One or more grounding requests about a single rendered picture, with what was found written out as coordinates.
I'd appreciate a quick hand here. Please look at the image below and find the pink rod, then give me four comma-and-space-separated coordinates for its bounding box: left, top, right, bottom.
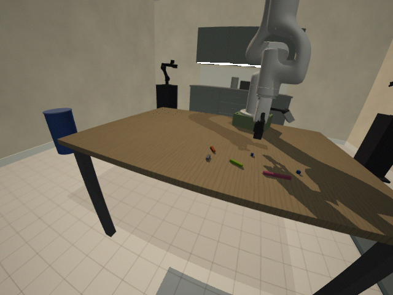
263, 171, 292, 180

